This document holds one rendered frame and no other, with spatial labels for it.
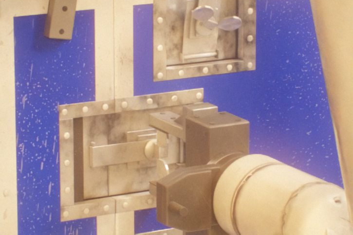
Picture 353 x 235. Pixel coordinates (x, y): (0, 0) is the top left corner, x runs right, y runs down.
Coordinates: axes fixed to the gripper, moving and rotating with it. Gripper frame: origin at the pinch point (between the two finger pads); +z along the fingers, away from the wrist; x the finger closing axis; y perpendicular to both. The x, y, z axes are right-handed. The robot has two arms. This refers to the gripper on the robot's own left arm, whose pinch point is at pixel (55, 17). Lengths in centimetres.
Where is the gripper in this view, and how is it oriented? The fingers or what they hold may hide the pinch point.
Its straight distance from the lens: 200.3
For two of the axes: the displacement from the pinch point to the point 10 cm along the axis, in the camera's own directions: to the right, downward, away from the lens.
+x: -4.7, -2.0, 8.6
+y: 8.7, 0.6, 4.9
